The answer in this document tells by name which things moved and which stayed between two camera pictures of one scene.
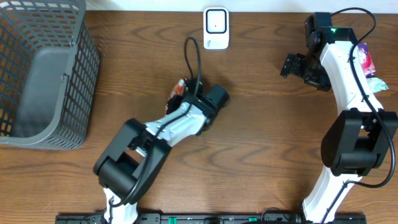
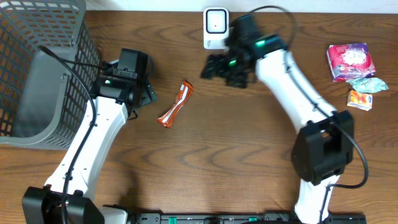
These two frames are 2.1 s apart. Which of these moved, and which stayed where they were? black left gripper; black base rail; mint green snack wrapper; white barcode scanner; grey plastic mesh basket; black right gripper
Moved: black left gripper; black right gripper
Stayed: black base rail; grey plastic mesh basket; white barcode scanner; mint green snack wrapper
